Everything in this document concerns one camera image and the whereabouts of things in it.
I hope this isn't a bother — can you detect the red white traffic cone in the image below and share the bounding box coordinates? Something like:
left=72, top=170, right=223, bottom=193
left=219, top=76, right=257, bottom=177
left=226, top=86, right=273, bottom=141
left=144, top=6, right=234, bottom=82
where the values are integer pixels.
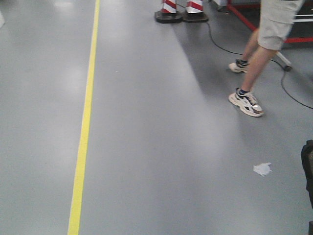
left=183, top=0, right=209, bottom=23
left=154, top=0, right=182, bottom=24

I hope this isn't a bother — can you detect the red conveyor frame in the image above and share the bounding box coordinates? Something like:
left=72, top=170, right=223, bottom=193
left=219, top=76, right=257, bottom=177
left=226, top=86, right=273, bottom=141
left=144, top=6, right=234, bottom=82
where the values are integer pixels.
left=216, top=0, right=313, bottom=44

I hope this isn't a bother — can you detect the crumpled white paper scrap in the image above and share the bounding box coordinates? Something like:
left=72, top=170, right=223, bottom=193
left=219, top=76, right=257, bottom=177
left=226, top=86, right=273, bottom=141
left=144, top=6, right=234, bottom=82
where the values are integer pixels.
left=253, top=163, right=272, bottom=177

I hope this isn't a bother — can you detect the person in beige shorts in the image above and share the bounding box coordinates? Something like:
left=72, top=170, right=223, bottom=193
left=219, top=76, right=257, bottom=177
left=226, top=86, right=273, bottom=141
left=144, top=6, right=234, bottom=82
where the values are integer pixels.
left=228, top=0, right=306, bottom=118

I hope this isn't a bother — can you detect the black floor cable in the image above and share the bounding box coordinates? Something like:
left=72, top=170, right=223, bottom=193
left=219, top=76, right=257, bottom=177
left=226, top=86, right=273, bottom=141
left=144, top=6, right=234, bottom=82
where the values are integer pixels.
left=176, top=2, right=313, bottom=110

